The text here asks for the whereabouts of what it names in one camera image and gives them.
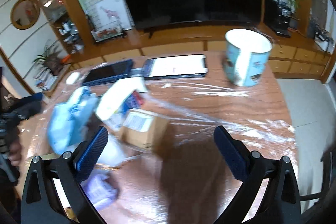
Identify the blue plastic bag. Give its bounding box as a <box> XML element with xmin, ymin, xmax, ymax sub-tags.
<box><xmin>47</xmin><ymin>86</ymin><xmax>98</xmax><ymax>155</ymax></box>

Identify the purple hair roller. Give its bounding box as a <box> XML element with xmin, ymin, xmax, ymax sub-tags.
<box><xmin>81</xmin><ymin>170</ymin><xmax>119</xmax><ymax>210</ymax></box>

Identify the brown cardboard barcode box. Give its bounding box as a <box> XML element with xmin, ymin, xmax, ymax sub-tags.
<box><xmin>119</xmin><ymin>109</ymin><xmax>170</xmax><ymax>149</ymax></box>

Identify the white blue red medicine box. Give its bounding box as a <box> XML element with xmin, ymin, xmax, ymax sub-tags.
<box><xmin>95</xmin><ymin>77</ymin><xmax>147</xmax><ymax>121</ymax></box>

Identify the clear plastic table cover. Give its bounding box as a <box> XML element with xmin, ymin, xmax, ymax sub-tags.
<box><xmin>21</xmin><ymin>52</ymin><xmax>301</xmax><ymax>223</ymax></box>

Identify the white earbuds case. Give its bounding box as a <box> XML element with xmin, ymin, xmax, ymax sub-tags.
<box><xmin>66</xmin><ymin>72</ymin><xmax>80</xmax><ymax>85</ymax></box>

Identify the dark blue cased phone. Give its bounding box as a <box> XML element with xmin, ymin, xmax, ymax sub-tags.
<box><xmin>81</xmin><ymin>59</ymin><xmax>134</xmax><ymax>86</ymax></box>

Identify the smartphone with lit screen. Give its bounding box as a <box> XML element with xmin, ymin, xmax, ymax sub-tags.
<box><xmin>142</xmin><ymin>54</ymin><xmax>208</xmax><ymax>80</ymax></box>

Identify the teal patterned ceramic mug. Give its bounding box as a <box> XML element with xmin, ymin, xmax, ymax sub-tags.
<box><xmin>223</xmin><ymin>28</ymin><xmax>272</xmax><ymax>87</ymax></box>

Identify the potted plant left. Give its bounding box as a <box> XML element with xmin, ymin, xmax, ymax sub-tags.
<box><xmin>32</xmin><ymin>43</ymin><xmax>63</xmax><ymax>76</ymax></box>

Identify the wooden tv cabinet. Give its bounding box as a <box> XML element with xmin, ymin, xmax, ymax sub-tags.
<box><xmin>63</xmin><ymin>0</ymin><xmax>335</xmax><ymax>84</ymax></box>

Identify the giraffe art print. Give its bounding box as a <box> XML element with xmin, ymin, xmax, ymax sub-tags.
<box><xmin>96</xmin><ymin>0</ymin><xmax>132</xmax><ymax>30</ymax></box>

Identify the black coffee machine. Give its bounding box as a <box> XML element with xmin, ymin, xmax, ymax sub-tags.
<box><xmin>270</xmin><ymin>0</ymin><xmax>291</xmax><ymax>38</ymax></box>

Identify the small potted plant right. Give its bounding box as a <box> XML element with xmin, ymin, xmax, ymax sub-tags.
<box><xmin>286</xmin><ymin>0</ymin><xmax>302</xmax><ymax>30</ymax></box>

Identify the round framed wall picture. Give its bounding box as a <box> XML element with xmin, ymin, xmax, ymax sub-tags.
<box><xmin>10</xmin><ymin>0</ymin><xmax>41</xmax><ymax>30</ymax></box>

